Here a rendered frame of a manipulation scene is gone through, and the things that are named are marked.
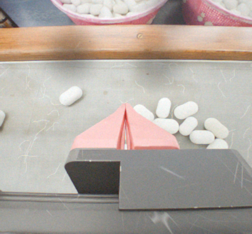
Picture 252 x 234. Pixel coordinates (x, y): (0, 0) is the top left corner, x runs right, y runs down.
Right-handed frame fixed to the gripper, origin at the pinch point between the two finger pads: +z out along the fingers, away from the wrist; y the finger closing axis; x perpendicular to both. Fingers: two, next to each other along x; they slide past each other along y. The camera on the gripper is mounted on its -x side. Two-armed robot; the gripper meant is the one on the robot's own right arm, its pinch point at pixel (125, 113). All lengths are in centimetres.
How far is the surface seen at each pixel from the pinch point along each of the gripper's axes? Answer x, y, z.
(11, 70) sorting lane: -0.1, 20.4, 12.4
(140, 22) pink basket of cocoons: -6.7, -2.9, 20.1
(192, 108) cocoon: 3.2, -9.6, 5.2
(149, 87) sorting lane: 2.1, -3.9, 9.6
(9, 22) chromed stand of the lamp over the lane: -7.2, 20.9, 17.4
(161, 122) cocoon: 4.4, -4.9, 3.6
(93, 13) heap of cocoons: -8.3, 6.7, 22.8
